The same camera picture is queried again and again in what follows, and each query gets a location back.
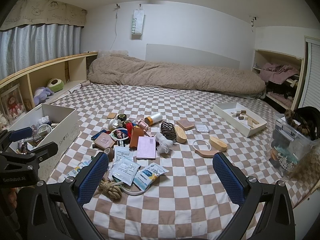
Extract wooden blocks at right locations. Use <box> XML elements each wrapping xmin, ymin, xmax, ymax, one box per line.
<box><xmin>209</xmin><ymin>135</ymin><xmax>228</xmax><ymax>153</ymax></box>

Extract checkered bedsheet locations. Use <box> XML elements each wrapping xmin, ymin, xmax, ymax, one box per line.
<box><xmin>47</xmin><ymin>82</ymin><xmax>316</xmax><ymax>240</ymax></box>

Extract white hanging cord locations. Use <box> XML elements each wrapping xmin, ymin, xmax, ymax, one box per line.
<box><xmin>110</xmin><ymin>4</ymin><xmax>121</xmax><ymax>53</ymax></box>

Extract white fluffy scrunchie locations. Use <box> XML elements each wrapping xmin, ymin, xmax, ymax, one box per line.
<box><xmin>156</xmin><ymin>132</ymin><xmax>174</xmax><ymax>154</ymax></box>

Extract white blue printed packet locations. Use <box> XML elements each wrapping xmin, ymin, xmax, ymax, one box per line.
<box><xmin>110</xmin><ymin>159</ymin><xmax>142</xmax><ymax>186</ymax></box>

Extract thick white ring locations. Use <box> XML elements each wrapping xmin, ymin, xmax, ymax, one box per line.
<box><xmin>110</xmin><ymin>128</ymin><xmax>129</xmax><ymax>141</ymax></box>

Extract hanging white paper bag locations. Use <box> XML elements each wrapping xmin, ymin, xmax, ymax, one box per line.
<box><xmin>131</xmin><ymin>4</ymin><xmax>146</xmax><ymax>41</ymax></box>

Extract black round hair accessory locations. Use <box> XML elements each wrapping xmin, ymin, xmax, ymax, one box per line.
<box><xmin>295</xmin><ymin>106</ymin><xmax>319</xmax><ymax>141</ymax></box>

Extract wooden bedside shelf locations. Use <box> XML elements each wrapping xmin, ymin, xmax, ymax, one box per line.
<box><xmin>0</xmin><ymin>52</ymin><xmax>98</xmax><ymax>128</ymax></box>

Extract curved wooden piece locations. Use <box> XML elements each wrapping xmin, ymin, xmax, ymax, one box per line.
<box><xmin>194</xmin><ymin>149</ymin><xmax>221</xmax><ymax>159</ymax></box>

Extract clear plastic bin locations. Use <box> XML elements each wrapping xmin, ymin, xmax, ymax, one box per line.
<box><xmin>270</xmin><ymin>112</ymin><xmax>320</xmax><ymax>180</ymax></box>

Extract clear acrylic square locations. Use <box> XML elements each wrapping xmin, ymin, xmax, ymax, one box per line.
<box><xmin>194</xmin><ymin>122</ymin><xmax>210</xmax><ymax>134</ymax></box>

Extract thin white ring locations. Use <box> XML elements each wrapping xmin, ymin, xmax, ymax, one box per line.
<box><xmin>192</xmin><ymin>139</ymin><xmax>211</xmax><ymax>154</ymax></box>

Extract dark clothes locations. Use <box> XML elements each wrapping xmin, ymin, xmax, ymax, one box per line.
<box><xmin>266</xmin><ymin>82</ymin><xmax>298</xmax><ymax>98</ymax></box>

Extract doll in clear box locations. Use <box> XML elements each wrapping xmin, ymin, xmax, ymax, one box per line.
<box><xmin>0</xmin><ymin>84</ymin><xmax>27</xmax><ymax>127</ymax></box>

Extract purple plush toy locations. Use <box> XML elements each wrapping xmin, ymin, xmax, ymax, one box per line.
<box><xmin>34</xmin><ymin>87</ymin><xmax>54</xmax><ymax>105</ymax></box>

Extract beige duvet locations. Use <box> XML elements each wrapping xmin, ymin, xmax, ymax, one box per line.
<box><xmin>87</xmin><ymin>51</ymin><xmax>267</xmax><ymax>99</ymax></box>

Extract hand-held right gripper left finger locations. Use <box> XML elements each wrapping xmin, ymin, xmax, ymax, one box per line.
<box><xmin>26</xmin><ymin>151</ymin><xmax>110</xmax><ymax>240</ymax></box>

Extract white shoe box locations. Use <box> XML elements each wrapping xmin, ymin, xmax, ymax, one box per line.
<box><xmin>5</xmin><ymin>103</ymin><xmax>81</xmax><ymax>161</ymax></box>

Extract white louvred door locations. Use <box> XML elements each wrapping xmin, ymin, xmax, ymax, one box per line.
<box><xmin>299</xmin><ymin>36</ymin><xmax>320</xmax><ymax>111</ymax></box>

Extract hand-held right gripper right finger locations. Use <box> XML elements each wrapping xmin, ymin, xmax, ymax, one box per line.
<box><xmin>212</xmin><ymin>152</ymin><xmax>296</xmax><ymax>240</ymax></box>

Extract beige printed valance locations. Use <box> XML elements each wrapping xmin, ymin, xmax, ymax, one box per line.
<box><xmin>0</xmin><ymin>0</ymin><xmax>88</xmax><ymax>32</ymax></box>

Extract blue yellow packet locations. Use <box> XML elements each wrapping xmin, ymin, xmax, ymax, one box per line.
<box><xmin>133</xmin><ymin>163</ymin><xmax>169</xmax><ymax>192</ymax></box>

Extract white silicone strap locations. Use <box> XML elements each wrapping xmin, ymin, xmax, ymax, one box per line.
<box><xmin>117</xmin><ymin>180</ymin><xmax>151</xmax><ymax>196</ymax></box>

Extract rope knot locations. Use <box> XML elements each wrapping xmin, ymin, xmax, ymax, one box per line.
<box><xmin>99</xmin><ymin>177</ymin><xmax>123</xmax><ymax>200</ymax></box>

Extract grey-blue curtain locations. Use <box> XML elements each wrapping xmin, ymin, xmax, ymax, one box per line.
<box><xmin>0</xmin><ymin>24</ymin><xmax>83</xmax><ymax>81</ymax></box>

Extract pink clothes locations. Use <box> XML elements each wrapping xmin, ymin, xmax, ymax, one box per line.
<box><xmin>260</xmin><ymin>63</ymin><xmax>299</xmax><ymax>84</ymax></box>

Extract green avocado plush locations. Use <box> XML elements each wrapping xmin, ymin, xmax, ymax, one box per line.
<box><xmin>47</xmin><ymin>78</ymin><xmax>66</xmax><ymax>93</ymax></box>

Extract white tray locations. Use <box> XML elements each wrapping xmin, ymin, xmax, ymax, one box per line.
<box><xmin>213</xmin><ymin>102</ymin><xmax>268</xmax><ymax>138</ymax></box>

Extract white headboard panel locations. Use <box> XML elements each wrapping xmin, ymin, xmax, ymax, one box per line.
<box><xmin>146</xmin><ymin>43</ymin><xmax>241</xmax><ymax>68</ymax></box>

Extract wooden oval box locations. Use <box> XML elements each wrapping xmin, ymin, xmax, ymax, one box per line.
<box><xmin>174</xmin><ymin>125</ymin><xmax>188</xmax><ymax>144</ymax></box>

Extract group of wooden blocks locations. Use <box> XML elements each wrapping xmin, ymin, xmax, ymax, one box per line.
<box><xmin>230</xmin><ymin>109</ymin><xmax>261</xmax><ymax>130</ymax></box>

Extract leopard print scrunchie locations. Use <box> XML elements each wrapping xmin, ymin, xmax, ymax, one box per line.
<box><xmin>284</xmin><ymin>109</ymin><xmax>304</xmax><ymax>136</ymax></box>

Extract white roll with orange cap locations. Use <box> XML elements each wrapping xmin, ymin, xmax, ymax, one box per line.
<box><xmin>144</xmin><ymin>113</ymin><xmax>163</xmax><ymax>126</ymax></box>

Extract small pink device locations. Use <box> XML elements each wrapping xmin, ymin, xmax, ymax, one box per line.
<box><xmin>138</xmin><ymin>120</ymin><xmax>151</xmax><ymax>132</ymax></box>

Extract brown rectangular box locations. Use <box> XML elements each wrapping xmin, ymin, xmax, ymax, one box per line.
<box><xmin>177</xmin><ymin>118</ymin><xmax>194</xmax><ymax>131</ymax></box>

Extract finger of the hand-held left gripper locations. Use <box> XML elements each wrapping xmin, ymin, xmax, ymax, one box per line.
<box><xmin>9</xmin><ymin>127</ymin><xmax>33</xmax><ymax>142</ymax></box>
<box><xmin>24</xmin><ymin>142</ymin><xmax>59</xmax><ymax>161</ymax></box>

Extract wooden wardrobe shelf unit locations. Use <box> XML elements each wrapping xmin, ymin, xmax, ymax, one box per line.
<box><xmin>252</xmin><ymin>49</ymin><xmax>306</xmax><ymax>111</ymax></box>

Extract brown bandage roll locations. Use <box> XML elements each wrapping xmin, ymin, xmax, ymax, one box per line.
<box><xmin>104</xmin><ymin>147</ymin><xmax>116</xmax><ymax>161</ymax></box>

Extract pink notebook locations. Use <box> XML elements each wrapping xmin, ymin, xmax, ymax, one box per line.
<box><xmin>136</xmin><ymin>136</ymin><xmax>157</xmax><ymax>160</ymax></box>

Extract pink-brown board with clear hook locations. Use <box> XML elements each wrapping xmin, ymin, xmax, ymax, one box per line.
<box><xmin>94</xmin><ymin>132</ymin><xmax>116</xmax><ymax>149</ymax></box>

